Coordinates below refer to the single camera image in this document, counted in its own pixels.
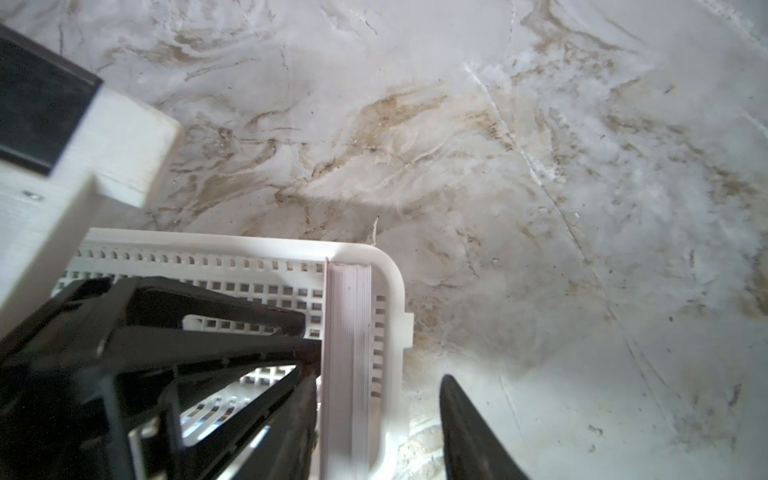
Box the white plastic slotted basket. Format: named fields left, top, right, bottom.
left=50, top=227, right=415, bottom=480

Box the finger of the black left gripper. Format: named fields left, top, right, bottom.
left=107, top=277, right=305, bottom=336

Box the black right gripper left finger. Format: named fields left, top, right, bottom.
left=179, top=365, right=317, bottom=479

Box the red white credit card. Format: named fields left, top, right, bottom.
left=320, top=262, right=372, bottom=479

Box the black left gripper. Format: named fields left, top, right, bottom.
left=1, top=278, right=321, bottom=479

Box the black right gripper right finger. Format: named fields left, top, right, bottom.
left=439, top=375, right=529, bottom=480

